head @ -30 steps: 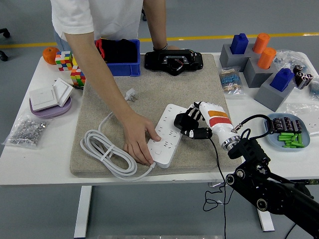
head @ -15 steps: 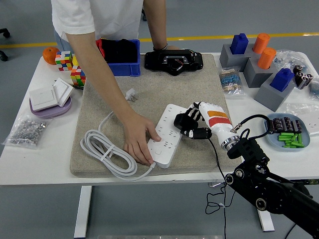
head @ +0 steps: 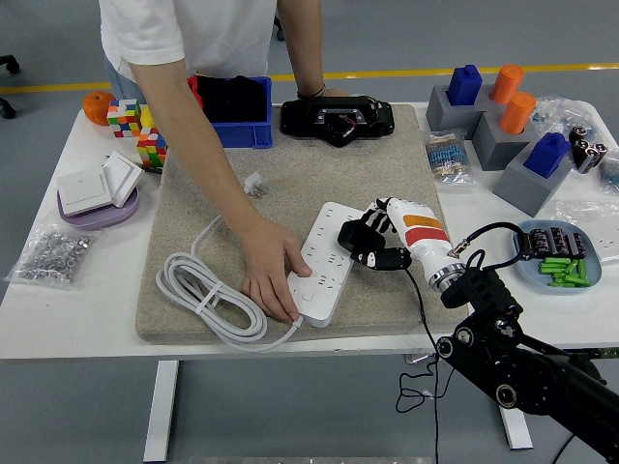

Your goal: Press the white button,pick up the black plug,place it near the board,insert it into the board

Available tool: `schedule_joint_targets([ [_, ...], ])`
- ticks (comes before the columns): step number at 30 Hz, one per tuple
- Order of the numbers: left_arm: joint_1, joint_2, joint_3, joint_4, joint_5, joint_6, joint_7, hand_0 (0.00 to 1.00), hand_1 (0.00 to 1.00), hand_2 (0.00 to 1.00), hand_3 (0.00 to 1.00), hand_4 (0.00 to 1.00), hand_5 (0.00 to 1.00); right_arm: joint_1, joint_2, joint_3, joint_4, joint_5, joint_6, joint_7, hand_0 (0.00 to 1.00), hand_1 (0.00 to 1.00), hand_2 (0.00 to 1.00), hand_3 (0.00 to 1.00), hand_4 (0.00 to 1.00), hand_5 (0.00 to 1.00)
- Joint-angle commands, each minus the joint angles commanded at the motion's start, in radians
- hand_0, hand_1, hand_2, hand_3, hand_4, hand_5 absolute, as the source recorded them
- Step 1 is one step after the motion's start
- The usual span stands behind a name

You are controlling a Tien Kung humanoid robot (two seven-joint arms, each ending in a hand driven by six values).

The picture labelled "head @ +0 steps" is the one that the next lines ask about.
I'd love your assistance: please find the light blue plate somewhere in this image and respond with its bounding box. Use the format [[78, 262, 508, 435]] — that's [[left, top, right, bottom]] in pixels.
[[511, 219, 604, 295]]

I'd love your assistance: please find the colourful puzzle cube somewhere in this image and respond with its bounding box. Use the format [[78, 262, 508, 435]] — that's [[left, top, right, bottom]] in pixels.
[[135, 126, 169, 169], [105, 98, 142, 139]]

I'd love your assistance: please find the black capacitors row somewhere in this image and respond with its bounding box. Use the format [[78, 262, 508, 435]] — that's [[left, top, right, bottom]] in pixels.
[[516, 226, 588, 262]]

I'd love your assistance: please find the white wall switch panel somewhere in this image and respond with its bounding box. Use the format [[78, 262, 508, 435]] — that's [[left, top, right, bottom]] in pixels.
[[55, 171, 117, 218], [101, 150, 144, 209]]

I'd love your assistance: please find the black and red cloth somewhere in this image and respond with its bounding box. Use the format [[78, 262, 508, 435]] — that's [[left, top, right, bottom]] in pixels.
[[187, 72, 269, 125]]

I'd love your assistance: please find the grey holder block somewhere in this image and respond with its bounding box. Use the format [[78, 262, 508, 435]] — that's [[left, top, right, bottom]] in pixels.
[[492, 153, 575, 218], [477, 84, 504, 112], [471, 109, 539, 172], [425, 85, 486, 132]]

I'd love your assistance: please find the white table leg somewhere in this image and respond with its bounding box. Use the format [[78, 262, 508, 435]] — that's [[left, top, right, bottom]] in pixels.
[[497, 415, 535, 451], [143, 360, 180, 463]]

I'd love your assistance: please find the purple tray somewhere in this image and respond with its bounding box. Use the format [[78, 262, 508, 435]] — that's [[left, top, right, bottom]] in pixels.
[[56, 186, 140, 231]]

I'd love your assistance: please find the person's torso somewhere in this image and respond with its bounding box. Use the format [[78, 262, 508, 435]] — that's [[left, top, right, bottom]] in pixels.
[[99, 0, 280, 103]]

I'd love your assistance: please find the person's right hand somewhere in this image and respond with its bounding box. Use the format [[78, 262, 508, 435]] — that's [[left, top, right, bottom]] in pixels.
[[240, 217, 313, 323]]

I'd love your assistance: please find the bag of resistors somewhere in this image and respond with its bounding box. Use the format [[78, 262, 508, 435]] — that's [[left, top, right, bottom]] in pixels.
[[423, 129, 478, 188]]

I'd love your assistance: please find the white power strip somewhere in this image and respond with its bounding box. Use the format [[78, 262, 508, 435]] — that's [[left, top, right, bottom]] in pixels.
[[287, 201, 368, 329]]

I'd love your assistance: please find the clear bag of blue parts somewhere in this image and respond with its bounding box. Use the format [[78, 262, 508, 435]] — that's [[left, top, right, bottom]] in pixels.
[[530, 95, 601, 141]]

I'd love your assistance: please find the thin black hanging cable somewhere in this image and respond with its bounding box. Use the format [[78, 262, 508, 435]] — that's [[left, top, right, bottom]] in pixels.
[[433, 357, 441, 464]]

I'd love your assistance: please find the bag of metal nuts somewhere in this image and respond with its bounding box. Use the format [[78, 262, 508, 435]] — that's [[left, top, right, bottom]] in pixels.
[[3, 222, 101, 292]]

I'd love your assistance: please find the orange fruit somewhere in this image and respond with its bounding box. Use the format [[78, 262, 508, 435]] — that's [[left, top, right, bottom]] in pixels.
[[81, 90, 117, 128]]

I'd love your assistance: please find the white power strip cord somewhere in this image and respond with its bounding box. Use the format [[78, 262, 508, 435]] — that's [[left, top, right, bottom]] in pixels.
[[155, 172, 305, 353]]

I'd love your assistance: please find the black machine part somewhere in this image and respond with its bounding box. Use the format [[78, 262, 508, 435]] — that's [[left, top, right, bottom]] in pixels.
[[280, 94, 396, 149]]

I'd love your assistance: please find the black cable on floor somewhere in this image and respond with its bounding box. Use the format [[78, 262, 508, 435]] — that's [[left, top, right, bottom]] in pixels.
[[552, 432, 579, 464]]

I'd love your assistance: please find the black adapter cord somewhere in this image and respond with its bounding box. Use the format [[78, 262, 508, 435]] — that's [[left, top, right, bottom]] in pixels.
[[395, 266, 455, 415]]

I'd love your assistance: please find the blue square peg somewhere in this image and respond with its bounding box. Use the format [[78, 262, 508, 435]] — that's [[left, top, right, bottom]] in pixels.
[[445, 63, 485, 107], [523, 131, 573, 180]]

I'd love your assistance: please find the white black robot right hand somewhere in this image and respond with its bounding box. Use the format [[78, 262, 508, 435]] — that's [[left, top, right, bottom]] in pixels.
[[350, 196, 461, 282]]

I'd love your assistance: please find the orange cylinder peg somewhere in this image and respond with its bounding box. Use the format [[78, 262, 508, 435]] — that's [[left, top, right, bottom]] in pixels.
[[489, 64, 526, 105], [498, 91, 538, 135]]

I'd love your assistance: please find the blue plastic bin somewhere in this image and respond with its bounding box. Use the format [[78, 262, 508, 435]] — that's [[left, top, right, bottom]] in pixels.
[[186, 75, 275, 150]]

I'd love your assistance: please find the black plug adapter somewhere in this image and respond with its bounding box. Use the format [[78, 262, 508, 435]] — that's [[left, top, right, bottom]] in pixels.
[[337, 217, 388, 257]]

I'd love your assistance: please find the green cylinders pile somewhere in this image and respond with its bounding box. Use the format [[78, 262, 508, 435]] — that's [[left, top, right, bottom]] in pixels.
[[537, 256, 592, 289]]

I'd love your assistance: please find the grey-brown mat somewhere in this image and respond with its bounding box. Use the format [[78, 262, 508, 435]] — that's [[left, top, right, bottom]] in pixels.
[[134, 102, 470, 345]]

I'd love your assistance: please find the bag of blue components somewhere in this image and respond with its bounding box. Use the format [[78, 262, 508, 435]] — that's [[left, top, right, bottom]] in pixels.
[[598, 147, 619, 192]]

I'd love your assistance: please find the large black capacitor bundle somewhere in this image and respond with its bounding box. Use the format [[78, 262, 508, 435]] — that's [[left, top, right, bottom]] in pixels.
[[568, 124, 609, 175]]

